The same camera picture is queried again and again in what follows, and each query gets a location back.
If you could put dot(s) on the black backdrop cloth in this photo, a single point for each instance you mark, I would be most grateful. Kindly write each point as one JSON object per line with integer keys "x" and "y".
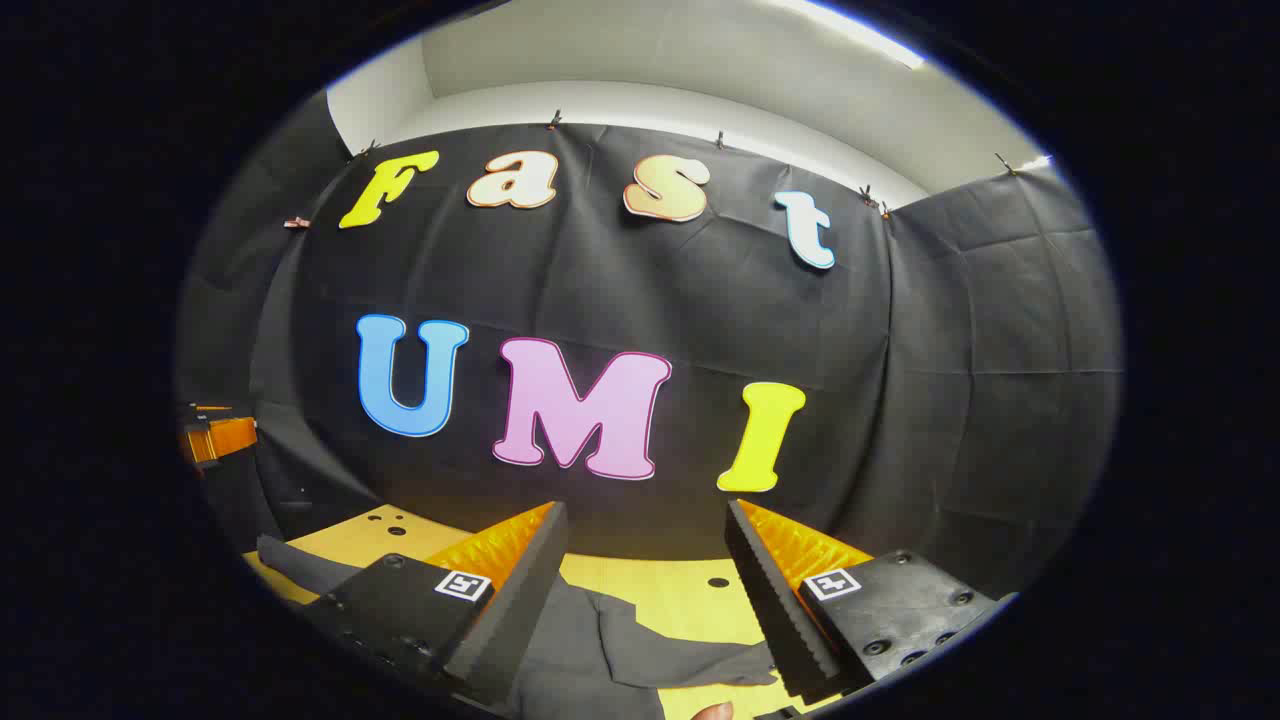
{"x": 650, "y": 290}

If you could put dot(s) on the grey collared shirt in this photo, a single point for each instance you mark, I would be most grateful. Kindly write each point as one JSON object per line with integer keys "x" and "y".
{"x": 640, "y": 650}

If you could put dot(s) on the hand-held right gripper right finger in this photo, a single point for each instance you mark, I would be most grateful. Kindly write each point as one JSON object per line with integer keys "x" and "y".
{"x": 775, "y": 600}

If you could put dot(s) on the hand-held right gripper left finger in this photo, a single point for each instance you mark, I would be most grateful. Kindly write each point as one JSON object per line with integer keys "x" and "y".
{"x": 520, "y": 600}

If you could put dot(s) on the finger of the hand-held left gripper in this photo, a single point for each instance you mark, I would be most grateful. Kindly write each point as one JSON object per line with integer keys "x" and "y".
{"x": 225, "y": 438}

